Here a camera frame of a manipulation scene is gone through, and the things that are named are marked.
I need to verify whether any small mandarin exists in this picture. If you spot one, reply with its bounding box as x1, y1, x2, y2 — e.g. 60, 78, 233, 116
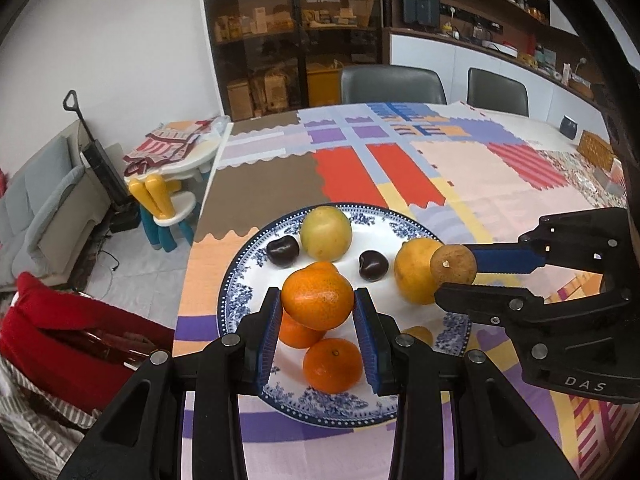
277, 310, 326, 349
281, 261, 355, 332

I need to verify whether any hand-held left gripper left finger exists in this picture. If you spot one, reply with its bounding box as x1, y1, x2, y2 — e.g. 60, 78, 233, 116
56, 286, 282, 480

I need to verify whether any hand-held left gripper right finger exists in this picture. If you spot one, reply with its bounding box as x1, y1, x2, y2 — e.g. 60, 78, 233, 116
355, 288, 578, 480

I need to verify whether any glass door cabinet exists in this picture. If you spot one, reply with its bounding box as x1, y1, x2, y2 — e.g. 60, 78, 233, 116
200, 0, 386, 122

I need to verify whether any wicker basket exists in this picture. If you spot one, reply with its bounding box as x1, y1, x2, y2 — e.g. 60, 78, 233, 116
576, 129, 617, 171

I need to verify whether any red cloth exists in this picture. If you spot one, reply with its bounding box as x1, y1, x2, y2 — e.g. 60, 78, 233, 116
0, 272, 177, 412

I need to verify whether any blue and white plate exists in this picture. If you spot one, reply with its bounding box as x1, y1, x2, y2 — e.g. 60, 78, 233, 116
217, 203, 472, 428

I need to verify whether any dark purple fruit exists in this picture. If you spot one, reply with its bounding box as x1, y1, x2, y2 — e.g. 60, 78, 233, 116
266, 234, 301, 266
358, 250, 390, 282

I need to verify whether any yellow and blue child's chair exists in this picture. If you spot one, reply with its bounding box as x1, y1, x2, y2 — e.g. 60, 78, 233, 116
127, 175, 197, 252

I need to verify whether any grey box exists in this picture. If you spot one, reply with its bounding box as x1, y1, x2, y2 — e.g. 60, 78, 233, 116
592, 167, 626, 194

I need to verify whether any white child's table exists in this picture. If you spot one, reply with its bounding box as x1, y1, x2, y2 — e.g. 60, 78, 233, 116
125, 120, 232, 182

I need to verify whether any white plastic basket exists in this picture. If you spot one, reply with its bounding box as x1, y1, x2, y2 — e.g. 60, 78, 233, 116
607, 157, 629, 196

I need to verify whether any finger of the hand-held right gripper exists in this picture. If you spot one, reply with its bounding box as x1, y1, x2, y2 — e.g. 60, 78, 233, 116
435, 283, 623, 331
467, 208, 631, 275

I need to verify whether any white sideboard cabinet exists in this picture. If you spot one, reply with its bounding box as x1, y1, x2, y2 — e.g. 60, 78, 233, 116
387, 27, 609, 134

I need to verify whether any grey chair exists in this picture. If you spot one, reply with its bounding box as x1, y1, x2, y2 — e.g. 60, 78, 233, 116
467, 67, 530, 117
339, 64, 448, 107

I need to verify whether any yellow round fruit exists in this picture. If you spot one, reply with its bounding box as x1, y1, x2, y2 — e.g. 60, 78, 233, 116
393, 238, 448, 306

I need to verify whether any grey striped cloth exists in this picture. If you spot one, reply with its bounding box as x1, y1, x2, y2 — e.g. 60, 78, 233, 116
0, 357, 103, 478

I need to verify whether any grey sofa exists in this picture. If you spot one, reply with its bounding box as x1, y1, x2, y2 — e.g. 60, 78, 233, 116
0, 120, 122, 292

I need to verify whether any small brown round fruit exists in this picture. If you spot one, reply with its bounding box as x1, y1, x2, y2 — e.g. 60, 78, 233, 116
430, 243, 477, 286
402, 325, 435, 348

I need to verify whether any floral tablecloth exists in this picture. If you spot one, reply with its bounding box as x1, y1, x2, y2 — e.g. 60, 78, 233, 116
537, 147, 626, 208

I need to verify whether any yellow-green pear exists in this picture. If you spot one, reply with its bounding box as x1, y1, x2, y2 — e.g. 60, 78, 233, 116
300, 206, 353, 262

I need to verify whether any large orange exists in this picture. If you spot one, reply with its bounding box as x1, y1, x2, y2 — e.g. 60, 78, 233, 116
302, 338, 363, 395

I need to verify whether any black upright vacuum cleaner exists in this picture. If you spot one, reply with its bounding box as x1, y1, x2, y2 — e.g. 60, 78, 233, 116
62, 89, 142, 234

